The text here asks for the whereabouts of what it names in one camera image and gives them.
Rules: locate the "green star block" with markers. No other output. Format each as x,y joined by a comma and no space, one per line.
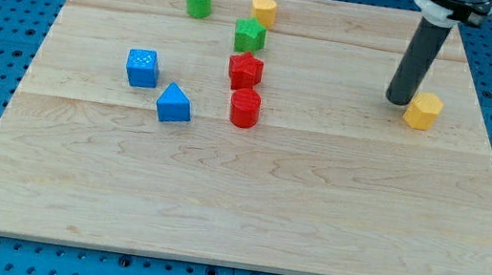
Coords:
249,35

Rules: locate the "green cylinder block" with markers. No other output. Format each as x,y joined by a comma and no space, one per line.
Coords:
198,8

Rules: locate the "blue triangular prism block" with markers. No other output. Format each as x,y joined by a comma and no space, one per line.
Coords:
173,105

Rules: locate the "light wooden board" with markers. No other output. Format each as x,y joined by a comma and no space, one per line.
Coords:
330,181

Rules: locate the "blue cube block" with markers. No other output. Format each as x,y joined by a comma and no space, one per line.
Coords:
142,68

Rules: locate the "red star block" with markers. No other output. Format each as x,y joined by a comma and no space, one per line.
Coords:
245,71

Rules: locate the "yellow heart block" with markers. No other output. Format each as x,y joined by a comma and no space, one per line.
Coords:
265,11

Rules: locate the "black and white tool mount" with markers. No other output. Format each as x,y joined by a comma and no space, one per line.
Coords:
448,13

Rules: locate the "yellow hexagon block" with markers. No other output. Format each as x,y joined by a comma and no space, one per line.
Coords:
423,110

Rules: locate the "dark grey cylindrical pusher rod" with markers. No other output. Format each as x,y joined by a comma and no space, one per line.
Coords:
422,51

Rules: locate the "red cylinder block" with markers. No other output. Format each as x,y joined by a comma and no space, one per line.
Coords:
244,108

